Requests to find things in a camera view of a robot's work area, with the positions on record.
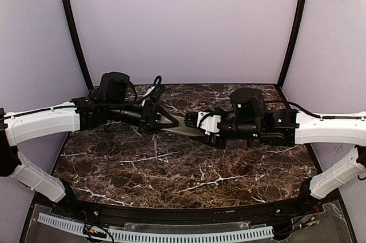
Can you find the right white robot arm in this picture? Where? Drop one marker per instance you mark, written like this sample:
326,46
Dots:
251,120

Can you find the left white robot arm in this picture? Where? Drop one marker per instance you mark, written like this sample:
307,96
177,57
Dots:
106,102

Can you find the left black frame post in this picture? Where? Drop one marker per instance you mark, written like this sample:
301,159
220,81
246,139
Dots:
76,43

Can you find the black front table rail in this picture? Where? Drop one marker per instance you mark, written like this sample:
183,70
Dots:
274,213

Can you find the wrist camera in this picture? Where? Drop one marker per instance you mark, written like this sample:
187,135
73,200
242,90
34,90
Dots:
205,121
154,93

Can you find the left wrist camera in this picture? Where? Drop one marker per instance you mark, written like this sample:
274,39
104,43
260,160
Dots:
154,93

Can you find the right black frame post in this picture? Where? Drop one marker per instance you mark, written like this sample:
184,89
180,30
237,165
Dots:
291,43

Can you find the white slotted cable duct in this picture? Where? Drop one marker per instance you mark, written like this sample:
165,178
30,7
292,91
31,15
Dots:
93,233

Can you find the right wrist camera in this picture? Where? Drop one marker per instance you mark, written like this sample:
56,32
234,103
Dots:
205,121

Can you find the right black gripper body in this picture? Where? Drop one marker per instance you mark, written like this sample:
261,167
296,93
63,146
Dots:
213,139

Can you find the black frame post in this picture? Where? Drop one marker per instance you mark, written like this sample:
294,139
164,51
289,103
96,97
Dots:
76,43
291,43

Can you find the white AC remote control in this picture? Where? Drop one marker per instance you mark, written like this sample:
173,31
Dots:
184,130

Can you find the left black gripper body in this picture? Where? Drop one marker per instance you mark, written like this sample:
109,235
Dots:
147,119

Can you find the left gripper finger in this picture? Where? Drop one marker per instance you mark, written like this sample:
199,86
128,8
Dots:
159,128
165,117

